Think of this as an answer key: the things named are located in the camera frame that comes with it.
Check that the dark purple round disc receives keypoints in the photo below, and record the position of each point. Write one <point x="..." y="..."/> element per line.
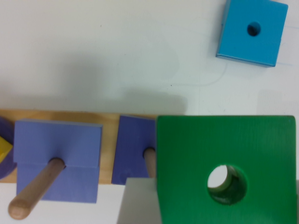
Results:
<point x="8" y="165"/>

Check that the periwinkle square block on peg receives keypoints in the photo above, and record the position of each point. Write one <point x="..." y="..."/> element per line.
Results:
<point x="78" y="144"/>

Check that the wooden peg through periwinkle block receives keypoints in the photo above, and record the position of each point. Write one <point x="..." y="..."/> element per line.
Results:
<point x="24" y="203"/>

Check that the blue square block with hole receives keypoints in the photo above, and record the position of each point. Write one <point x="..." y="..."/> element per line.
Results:
<point x="251" y="31"/>

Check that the dark purple square block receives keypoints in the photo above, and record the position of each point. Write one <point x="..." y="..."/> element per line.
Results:
<point x="135" y="135"/>

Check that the yellow square block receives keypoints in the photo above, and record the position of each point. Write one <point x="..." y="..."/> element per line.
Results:
<point x="5" y="148"/>

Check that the wooden peg board base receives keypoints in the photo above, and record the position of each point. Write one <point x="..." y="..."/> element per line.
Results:
<point x="110" y="132"/>

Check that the green square block with hole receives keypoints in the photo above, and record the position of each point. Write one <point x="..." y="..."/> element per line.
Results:
<point x="227" y="169"/>

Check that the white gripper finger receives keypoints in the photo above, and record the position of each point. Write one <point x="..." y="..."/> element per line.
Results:
<point x="140" y="203"/>

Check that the wooden peg through purple block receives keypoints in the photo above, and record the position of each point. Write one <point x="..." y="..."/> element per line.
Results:
<point x="150" y="160"/>

